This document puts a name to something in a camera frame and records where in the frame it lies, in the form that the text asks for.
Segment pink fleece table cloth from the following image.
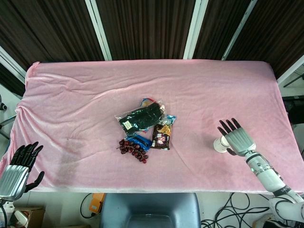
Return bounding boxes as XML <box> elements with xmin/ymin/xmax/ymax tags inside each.
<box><xmin>0</xmin><ymin>59</ymin><xmax>294</xmax><ymax>195</ymax></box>

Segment orange control box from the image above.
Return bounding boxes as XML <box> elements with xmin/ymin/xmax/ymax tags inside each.
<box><xmin>89</xmin><ymin>193</ymin><xmax>105</xmax><ymax>212</ymax></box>

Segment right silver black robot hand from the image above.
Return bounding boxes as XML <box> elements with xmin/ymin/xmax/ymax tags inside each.
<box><xmin>217</xmin><ymin>118</ymin><xmax>257</xmax><ymax>157</ymax></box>

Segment brown snack bag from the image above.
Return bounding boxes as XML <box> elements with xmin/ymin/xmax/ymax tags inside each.
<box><xmin>150</xmin><ymin>114</ymin><xmax>178</xmax><ymax>151</ymax></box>

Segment black floor cable bundle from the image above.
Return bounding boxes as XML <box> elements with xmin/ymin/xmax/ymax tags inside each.
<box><xmin>201</xmin><ymin>192</ymin><xmax>274</xmax><ymax>228</ymax></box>

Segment colourful snack wrapper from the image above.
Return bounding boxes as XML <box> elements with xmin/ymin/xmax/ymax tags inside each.
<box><xmin>139</xmin><ymin>97</ymin><xmax>155</xmax><ymax>107</ymax></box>

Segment white frame post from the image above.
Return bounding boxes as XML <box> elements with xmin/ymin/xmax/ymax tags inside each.
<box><xmin>85</xmin><ymin>0</ymin><xmax>113</xmax><ymax>61</ymax></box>
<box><xmin>276</xmin><ymin>56</ymin><xmax>304</xmax><ymax>85</ymax></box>
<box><xmin>182</xmin><ymin>0</ymin><xmax>208</xmax><ymax>60</ymax></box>
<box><xmin>0</xmin><ymin>46</ymin><xmax>27</xmax><ymax>83</ymax></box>
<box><xmin>221</xmin><ymin>0</ymin><xmax>257</xmax><ymax>61</ymax></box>

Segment white paper cup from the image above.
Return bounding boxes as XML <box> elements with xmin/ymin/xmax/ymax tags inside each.
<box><xmin>213</xmin><ymin>135</ymin><xmax>232</xmax><ymax>154</ymax></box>

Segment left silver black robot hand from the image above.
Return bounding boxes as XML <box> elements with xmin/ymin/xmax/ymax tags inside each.
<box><xmin>0</xmin><ymin>142</ymin><xmax>45</xmax><ymax>199</ymax></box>

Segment bunch of red grapes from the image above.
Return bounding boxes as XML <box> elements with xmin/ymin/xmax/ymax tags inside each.
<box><xmin>116</xmin><ymin>139</ymin><xmax>149</xmax><ymax>165</ymax></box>

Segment blue snack package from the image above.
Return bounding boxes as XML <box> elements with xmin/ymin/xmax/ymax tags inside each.
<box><xmin>124</xmin><ymin>134</ymin><xmax>153</xmax><ymax>152</ymax></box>

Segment cardboard box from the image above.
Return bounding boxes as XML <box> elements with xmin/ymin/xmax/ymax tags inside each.
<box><xmin>13</xmin><ymin>206</ymin><xmax>46</xmax><ymax>228</ymax></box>

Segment black equipment case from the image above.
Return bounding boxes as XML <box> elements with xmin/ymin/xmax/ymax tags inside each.
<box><xmin>282</xmin><ymin>95</ymin><xmax>304</xmax><ymax>124</ymax></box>

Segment black gloves in plastic bag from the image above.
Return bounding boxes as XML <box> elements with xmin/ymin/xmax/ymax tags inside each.
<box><xmin>114</xmin><ymin>102</ymin><xmax>167</xmax><ymax>137</ymax></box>

